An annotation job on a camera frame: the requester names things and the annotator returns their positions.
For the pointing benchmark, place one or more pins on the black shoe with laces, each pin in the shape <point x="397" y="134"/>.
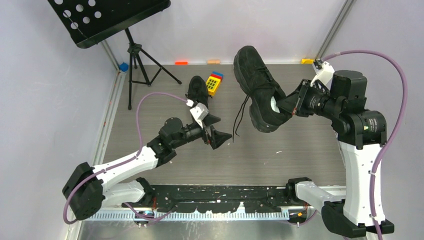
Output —
<point x="255" y="80"/>

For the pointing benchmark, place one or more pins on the blue block in corner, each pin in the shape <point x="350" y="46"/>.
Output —
<point x="123" y="67"/>

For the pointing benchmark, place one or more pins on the black music stand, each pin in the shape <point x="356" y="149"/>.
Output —
<point x="90" y="22"/>

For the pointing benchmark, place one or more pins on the tan wooden block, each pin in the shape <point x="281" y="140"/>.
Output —
<point x="213" y="62"/>

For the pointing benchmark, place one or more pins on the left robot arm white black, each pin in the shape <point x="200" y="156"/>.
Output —
<point x="90" y="188"/>

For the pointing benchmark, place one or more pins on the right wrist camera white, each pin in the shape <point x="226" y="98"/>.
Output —
<point x="324" y="72"/>

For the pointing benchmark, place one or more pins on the yellow block in corner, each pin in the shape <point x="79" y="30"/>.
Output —
<point x="307" y="61"/>

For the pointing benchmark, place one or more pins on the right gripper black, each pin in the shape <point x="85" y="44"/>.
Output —
<point x="296" y="102"/>

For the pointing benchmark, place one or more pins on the yellow toy block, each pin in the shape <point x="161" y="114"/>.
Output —
<point x="212" y="84"/>

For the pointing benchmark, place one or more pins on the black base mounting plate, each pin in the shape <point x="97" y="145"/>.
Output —
<point x="218" y="199"/>

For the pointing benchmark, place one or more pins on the black shoelace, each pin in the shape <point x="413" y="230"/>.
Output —
<point x="239" y="118"/>

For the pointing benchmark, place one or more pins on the orange block at wall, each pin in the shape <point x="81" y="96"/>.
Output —
<point x="181" y="63"/>

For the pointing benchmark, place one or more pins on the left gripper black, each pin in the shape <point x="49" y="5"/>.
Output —
<point x="217" y="137"/>

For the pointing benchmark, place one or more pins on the black shoe tied left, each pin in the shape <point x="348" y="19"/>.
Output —
<point x="198" y="91"/>

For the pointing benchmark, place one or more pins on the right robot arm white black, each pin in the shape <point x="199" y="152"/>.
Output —
<point x="361" y="134"/>

